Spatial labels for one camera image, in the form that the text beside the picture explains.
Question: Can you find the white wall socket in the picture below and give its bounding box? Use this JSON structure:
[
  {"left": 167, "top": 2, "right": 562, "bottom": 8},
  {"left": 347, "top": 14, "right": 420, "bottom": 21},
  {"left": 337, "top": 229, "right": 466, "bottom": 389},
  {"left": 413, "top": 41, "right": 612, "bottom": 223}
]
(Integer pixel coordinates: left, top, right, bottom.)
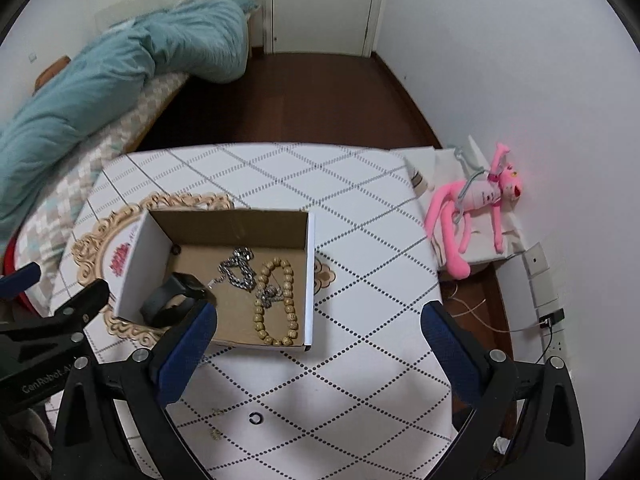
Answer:
[
  {"left": 522, "top": 242, "right": 551, "bottom": 278},
  {"left": 530, "top": 275, "right": 560, "bottom": 311}
]

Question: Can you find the white power strip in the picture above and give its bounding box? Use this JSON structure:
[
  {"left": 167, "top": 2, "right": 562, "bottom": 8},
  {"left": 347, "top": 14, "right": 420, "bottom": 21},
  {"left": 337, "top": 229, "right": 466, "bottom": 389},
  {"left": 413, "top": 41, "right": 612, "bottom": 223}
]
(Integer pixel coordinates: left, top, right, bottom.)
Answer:
[{"left": 542, "top": 321, "right": 572, "bottom": 376}]

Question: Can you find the teal duvet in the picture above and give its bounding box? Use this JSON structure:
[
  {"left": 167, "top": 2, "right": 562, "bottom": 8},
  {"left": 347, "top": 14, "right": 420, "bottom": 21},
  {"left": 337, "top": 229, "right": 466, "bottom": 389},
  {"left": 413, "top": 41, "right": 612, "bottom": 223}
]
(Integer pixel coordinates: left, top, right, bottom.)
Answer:
[{"left": 0, "top": 0, "right": 251, "bottom": 233}]

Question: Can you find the cardboard box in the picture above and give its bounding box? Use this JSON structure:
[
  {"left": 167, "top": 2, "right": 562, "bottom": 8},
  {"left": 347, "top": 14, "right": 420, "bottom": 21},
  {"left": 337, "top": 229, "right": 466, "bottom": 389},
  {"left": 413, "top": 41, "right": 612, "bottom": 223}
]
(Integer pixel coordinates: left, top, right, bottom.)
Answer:
[{"left": 107, "top": 207, "right": 317, "bottom": 352}]

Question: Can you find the wooden bead bracelet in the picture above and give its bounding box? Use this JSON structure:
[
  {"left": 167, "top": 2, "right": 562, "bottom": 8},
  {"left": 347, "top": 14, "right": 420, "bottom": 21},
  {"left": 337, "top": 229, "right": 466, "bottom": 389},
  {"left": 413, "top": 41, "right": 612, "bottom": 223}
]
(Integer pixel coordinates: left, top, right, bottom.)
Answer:
[{"left": 252, "top": 258, "right": 300, "bottom": 347}]

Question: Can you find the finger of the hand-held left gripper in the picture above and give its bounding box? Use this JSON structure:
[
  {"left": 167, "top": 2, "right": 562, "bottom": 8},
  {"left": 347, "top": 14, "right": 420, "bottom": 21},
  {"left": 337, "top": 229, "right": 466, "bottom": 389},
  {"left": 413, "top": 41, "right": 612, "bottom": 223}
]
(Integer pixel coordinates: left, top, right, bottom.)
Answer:
[
  {"left": 0, "top": 262, "right": 42, "bottom": 302},
  {"left": 49, "top": 279, "right": 111, "bottom": 333}
]

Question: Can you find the black wrist watch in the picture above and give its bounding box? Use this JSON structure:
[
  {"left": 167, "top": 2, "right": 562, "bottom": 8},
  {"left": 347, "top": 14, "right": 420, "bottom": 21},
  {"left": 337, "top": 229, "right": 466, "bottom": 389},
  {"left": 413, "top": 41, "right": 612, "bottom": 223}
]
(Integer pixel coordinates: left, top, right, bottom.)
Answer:
[{"left": 141, "top": 272, "right": 218, "bottom": 328}]

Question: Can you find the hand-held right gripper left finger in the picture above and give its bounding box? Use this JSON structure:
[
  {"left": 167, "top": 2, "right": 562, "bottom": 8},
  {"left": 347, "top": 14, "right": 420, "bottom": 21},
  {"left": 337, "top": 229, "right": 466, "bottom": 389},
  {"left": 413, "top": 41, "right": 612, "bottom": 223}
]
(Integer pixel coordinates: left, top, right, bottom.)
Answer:
[{"left": 50, "top": 300, "right": 219, "bottom": 480}]

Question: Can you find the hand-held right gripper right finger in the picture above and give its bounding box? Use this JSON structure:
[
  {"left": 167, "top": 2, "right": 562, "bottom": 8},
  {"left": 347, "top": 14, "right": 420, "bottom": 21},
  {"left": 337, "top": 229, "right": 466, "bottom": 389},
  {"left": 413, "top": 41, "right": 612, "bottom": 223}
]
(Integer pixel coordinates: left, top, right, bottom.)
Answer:
[{"left": 421, "top": 301, "right": 587, "bottom": 480}]

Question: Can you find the small white bottle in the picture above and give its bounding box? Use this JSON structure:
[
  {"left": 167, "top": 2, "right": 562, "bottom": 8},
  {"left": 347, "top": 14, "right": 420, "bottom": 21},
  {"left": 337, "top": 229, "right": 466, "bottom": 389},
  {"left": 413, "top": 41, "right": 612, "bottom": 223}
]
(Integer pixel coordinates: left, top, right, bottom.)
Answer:
[{"left": 410, "top": 166, "right": 437, "bottom": 194}]

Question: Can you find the checkered bed mattress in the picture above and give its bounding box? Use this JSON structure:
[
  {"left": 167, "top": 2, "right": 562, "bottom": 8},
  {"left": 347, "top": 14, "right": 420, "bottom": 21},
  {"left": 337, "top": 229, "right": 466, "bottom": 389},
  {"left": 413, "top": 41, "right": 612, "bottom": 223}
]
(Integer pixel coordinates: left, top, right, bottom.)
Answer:
[{"left": 0, "top": 70, "right": 191, "bottom": 311}]

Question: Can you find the silver chain necklace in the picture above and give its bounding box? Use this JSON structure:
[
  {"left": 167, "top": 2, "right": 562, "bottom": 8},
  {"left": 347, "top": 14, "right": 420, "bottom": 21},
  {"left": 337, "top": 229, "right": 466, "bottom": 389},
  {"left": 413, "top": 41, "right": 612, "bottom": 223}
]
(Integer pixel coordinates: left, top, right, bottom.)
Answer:
[{"left": 207, "top": 247, "right": 258, "bottom": 293}]

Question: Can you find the pink plush toy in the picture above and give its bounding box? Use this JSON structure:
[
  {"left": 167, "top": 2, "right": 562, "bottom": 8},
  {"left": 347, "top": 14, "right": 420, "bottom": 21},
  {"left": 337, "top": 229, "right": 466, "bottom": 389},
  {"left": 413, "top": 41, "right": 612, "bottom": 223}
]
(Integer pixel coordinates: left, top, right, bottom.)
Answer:
[{"left": 425, "top": 142, "right": 526, "bottom": 279}]

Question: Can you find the gold ornate frame mat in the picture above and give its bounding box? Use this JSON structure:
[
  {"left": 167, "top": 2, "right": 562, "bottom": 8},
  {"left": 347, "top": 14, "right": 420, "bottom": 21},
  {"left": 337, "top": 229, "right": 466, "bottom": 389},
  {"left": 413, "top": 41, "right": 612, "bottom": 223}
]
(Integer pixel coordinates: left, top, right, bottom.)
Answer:
[{"left": 71, "top": 192, "right": 336, "bottom": 346}]

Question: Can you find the white diamond pattern tablecloth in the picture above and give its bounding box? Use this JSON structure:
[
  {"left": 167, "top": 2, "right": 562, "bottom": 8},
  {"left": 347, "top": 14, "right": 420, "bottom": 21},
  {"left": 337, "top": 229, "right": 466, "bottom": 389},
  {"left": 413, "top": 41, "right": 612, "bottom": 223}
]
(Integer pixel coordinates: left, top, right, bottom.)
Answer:
[{"left": 45, "top": 142, "right": 457, "bottom": 480}]

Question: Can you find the white door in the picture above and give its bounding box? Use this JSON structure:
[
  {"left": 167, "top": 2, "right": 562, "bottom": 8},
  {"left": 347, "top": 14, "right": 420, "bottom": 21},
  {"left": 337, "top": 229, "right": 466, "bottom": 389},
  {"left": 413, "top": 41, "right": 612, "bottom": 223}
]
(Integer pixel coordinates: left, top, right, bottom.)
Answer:
[{"left": 265, "top": 0, "right": 390, "bottom": 57}]

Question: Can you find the wooden headboard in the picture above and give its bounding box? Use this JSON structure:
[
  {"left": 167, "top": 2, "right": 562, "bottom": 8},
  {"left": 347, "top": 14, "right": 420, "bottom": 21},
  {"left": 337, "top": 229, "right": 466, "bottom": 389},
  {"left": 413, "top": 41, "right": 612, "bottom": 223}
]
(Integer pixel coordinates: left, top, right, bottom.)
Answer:
[{"left": 32, "top": 56, "right": 72, "bottom": 96}]

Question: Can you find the small silver pendant necklace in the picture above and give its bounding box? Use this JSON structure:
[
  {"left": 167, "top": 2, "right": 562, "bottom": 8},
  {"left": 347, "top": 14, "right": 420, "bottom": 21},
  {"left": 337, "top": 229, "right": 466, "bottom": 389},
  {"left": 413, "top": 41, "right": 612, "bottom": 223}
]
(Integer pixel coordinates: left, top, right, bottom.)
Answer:
[{"left": 255, "top": 284, "right": 282, "bottom": 309}]

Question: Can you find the thin white cable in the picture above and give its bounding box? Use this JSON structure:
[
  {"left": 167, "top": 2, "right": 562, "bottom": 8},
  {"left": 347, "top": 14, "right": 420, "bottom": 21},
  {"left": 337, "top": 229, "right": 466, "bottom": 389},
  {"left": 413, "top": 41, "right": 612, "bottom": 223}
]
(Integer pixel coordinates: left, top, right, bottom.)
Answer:
[{"left": 440, "top": 280, "right": 543, "bottom": 334}]

